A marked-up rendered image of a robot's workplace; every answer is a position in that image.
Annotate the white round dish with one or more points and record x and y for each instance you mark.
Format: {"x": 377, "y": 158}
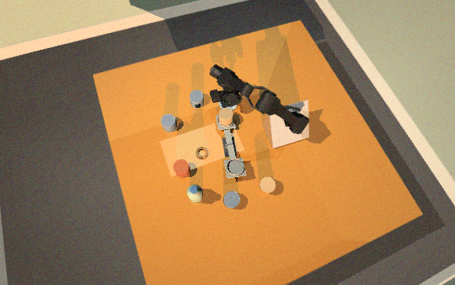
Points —
{"x": 223, "y": 105}

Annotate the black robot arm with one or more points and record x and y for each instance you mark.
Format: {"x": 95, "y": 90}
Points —
{"x": 268, "y": 102}

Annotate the tan cylinder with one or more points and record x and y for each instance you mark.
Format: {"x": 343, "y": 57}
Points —
{"x": 267, "y": 185}
{"x": 225, "y": 116}

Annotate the brown ring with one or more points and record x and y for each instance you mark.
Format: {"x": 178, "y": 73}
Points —
{"x": 198, "y": 156}

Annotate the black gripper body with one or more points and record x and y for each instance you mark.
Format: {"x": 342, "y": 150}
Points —
{"x": 216, "y": 97}

